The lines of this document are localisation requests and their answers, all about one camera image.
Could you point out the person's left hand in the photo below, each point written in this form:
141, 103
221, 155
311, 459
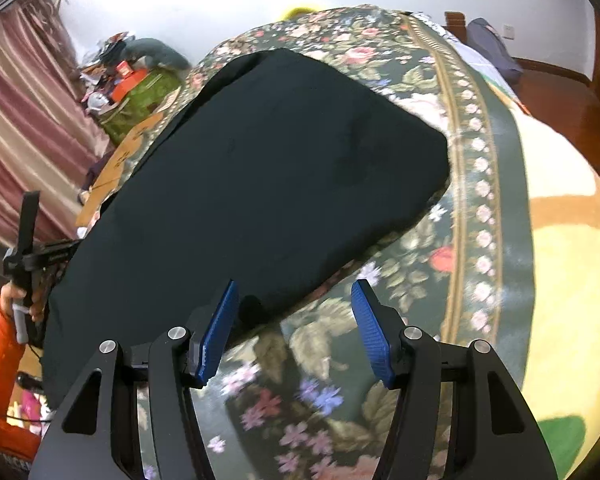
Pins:
39, 306

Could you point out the white wall socket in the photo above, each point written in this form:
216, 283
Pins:
508, 31

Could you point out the cream printed blanket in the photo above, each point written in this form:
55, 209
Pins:
565, 285

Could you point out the small red box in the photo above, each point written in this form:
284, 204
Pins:
124, 67

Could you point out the grey blue backpack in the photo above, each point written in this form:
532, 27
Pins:
495, 50

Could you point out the striped pink curtain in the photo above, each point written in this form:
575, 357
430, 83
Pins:
30, 135

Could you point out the dark floral blanket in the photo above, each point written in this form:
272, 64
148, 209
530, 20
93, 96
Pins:
300, 355

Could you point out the wooden bed footboard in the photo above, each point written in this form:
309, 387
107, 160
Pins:
456, 24

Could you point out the wooden lap table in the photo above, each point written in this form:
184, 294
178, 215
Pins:
125, 160

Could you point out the orange cardboard box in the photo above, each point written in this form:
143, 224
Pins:
130, 87

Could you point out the grey plush pillow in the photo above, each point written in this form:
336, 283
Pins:
160, 52

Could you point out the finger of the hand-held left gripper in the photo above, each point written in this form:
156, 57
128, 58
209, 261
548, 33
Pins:
29, 225
55, 254

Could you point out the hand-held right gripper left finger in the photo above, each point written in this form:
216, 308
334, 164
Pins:
217, 340

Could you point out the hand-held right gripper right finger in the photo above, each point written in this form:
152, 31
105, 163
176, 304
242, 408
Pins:
372, 335

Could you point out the pile of clutter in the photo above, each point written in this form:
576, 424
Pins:
100, 70

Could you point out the black printed t-shirt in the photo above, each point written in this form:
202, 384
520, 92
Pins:
255, 175

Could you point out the green fabric storage box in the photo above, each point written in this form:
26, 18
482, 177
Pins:
140, 105

